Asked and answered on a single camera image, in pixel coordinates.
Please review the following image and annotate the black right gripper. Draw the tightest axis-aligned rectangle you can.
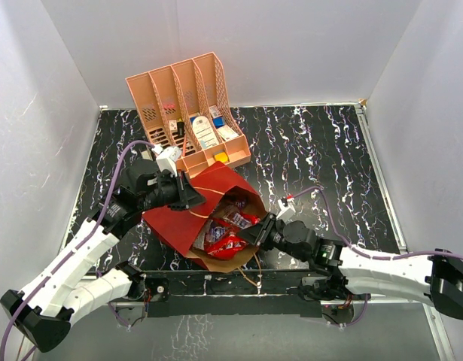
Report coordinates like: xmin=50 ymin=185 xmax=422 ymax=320
xmin=237 ymin=211 xmax=309 ymax=262

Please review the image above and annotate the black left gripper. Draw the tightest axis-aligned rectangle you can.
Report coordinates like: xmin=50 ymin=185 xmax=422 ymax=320
xmin=139 ymin=168 xmax=206 ymax=211

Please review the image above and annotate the red brown paper bag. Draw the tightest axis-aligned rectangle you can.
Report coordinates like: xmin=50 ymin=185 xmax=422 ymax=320
xmin=143 ymin=162 xmax=267 ymax=274

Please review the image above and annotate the red snack packet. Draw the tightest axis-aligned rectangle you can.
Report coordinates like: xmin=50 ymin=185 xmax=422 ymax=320
xmin=205 ymin=232 xmax=248 ymax=260

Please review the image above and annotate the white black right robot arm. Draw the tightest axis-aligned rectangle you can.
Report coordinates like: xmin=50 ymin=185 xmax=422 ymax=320
xmin=238 ymin=214 xmax=463 ymax=320

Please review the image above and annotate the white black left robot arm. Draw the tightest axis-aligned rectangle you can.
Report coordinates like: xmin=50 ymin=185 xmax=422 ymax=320
xmin=0 ymin=159 xmax=206 ymax=353

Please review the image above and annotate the dark chocolate snack packet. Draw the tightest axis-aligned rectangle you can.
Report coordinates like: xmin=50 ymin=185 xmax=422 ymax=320
xmin=215 ymin=205 xmax=260 ymax=229

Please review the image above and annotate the purple snack packet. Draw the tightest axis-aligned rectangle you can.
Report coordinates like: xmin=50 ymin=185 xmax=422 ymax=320
xmin=206 ymin=221 xmax=230 ymax=245

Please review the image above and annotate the yellow box in organizer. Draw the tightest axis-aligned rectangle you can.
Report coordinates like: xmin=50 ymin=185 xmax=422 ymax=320
xmin=213 ymin=151 xmax=230 ymax=164

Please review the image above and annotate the white label card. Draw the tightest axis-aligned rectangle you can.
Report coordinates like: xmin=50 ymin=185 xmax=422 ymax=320
xmin=192 ymin=116 xmax=219 ymax=149

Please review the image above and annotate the black marker in organizer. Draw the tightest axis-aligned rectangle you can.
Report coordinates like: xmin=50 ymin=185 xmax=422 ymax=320
xmin=176 ymin=120 xmax=185 ymax=138

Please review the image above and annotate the white small box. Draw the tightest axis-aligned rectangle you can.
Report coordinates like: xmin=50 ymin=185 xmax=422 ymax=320
xmin=217 ymin=125 xmax=239 ymax=141

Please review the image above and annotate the blue small box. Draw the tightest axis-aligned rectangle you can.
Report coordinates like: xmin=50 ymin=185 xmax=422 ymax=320
xmin=212 ymin=117 xmax=225 ymax=129

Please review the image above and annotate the pink plastic desk organizer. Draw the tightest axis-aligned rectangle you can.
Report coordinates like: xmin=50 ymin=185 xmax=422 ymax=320
xmin=126 ymin=52 xmax=251 ymax=177

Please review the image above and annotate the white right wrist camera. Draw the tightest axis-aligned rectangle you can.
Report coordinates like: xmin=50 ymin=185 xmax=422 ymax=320
xmin=276 ymin=196 xmax=296 ymax=222

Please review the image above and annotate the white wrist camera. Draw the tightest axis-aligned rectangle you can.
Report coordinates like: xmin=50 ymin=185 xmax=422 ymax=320
xmin=153 ymin=146 xmax=181 ymax=175
xmin=276 ymin=196 xmax=296 ymax=222

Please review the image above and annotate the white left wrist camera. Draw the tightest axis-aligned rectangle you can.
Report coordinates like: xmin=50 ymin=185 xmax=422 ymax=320
xmin=153 ymin=146 xmax=181 ymax=175

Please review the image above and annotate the black mounting base rail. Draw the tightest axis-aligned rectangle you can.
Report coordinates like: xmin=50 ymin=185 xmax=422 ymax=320
xmin=144 ymin=268 xmax=371 ymax=320

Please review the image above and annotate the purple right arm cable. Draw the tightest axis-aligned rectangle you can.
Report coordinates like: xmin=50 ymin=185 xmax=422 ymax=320
xmin=287 ymin=186 xmax=463 ymax=264

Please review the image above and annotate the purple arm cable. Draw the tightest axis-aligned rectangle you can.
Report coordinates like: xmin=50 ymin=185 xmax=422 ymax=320
xmin=0 ymin=139 xmax=163 ymax=358
xmin=287 ymin=186 xmax=463 ymax=264

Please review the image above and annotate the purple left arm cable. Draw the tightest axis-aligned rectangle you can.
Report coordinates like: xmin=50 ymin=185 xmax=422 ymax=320
xmin=0 ymin=139 xmax=163 ymax=358

